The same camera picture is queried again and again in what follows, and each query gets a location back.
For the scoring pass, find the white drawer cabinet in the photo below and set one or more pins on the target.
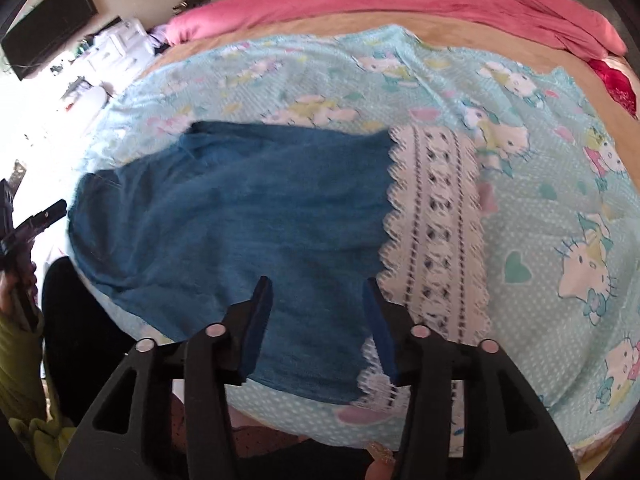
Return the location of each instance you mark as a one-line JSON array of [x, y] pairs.
[[117, 50]]

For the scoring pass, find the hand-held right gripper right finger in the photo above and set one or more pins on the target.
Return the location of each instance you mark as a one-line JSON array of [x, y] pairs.
[[380, 332]]

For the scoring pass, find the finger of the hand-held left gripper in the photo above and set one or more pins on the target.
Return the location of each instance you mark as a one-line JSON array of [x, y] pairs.
[[49, 214]]

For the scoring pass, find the light purple cloth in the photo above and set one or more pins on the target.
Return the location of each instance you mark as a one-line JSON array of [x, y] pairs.
[[161, 37]]

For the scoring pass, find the red patterned cloth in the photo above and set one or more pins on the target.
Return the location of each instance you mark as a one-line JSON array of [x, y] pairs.
[[617, 82]]

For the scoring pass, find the person's left hand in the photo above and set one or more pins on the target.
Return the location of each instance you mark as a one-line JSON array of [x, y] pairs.
[[7, 292]]

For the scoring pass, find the black flat screen television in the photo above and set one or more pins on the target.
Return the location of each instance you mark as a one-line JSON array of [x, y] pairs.
[[47, 30]]

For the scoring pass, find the tan bed sheet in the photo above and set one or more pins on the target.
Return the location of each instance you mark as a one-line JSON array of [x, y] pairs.
[[505, 40]]

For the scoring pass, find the person's left forearm green sleeve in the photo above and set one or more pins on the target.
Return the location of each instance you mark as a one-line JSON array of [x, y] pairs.
[[25, 390]]

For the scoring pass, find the small black object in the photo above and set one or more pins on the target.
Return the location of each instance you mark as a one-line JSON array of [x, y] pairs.
[[191, 2]]

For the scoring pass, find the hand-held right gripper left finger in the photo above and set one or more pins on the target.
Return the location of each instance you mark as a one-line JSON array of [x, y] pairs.
[[255, 332]]

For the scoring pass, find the cartoon cat printed blanket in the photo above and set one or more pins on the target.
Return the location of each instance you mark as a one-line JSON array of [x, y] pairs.
[[540, 240]]

